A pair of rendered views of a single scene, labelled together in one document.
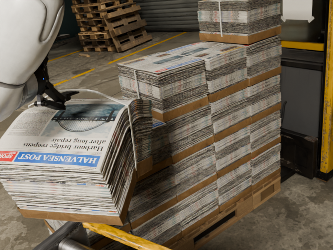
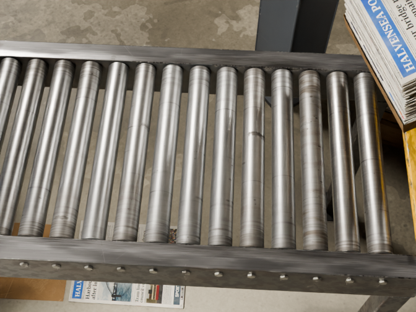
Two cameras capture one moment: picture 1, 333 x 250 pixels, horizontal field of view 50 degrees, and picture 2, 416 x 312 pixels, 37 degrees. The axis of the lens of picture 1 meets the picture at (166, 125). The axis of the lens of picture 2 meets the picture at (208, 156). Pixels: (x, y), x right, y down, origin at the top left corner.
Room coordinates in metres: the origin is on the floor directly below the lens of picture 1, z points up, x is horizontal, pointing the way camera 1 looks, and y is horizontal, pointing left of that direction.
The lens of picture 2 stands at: (0.05, -0.17, 1.95)
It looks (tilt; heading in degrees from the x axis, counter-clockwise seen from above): 60 degrees down; 56
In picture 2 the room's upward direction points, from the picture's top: straight up
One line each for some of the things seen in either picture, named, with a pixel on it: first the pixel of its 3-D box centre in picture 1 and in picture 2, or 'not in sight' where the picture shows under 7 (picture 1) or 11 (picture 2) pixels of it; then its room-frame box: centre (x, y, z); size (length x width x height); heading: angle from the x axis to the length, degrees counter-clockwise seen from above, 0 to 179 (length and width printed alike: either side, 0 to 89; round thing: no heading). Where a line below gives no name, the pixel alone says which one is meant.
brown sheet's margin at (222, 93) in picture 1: (205, 85); not in sight; (1.93, -0.25, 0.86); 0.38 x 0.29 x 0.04; 36
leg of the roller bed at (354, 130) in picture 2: not in sight; (351, 159); (0.91, 0.33, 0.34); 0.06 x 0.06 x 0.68; 53
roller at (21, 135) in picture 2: not in sight; (20, 144); (0.09, 0.64, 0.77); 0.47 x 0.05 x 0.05; 53
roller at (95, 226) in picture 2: not in sight; (106, 148); (0.24, 0.52, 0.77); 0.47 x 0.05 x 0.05; 53
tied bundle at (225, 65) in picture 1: (203, 70); not in sight; (1.93, -0.25, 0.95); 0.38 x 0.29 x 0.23; 36
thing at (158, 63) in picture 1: (158, 61); not in sight; (1.77, 0.00, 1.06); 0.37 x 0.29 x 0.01; 33
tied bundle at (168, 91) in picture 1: (161, 84); not in sight; (1.76, 0.00, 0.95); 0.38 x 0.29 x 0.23; 33
